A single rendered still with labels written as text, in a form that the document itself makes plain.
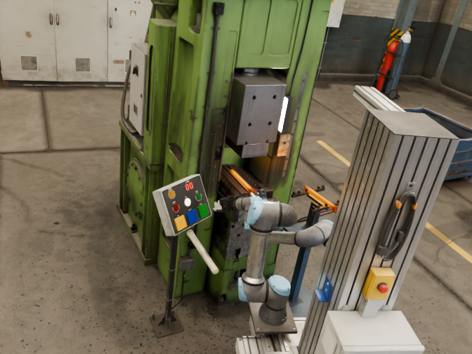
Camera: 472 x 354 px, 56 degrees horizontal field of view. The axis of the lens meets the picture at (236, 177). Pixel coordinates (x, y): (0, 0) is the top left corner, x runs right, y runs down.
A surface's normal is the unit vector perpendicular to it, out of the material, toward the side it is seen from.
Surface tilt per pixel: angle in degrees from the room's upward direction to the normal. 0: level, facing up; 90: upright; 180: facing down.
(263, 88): 90
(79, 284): 0
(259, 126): 90
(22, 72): 90
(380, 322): 0
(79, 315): 0
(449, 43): 90
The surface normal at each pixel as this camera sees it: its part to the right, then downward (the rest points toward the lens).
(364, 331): 0.14, -0.87
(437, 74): -0.91, 0.07
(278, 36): 0.45, 0.47
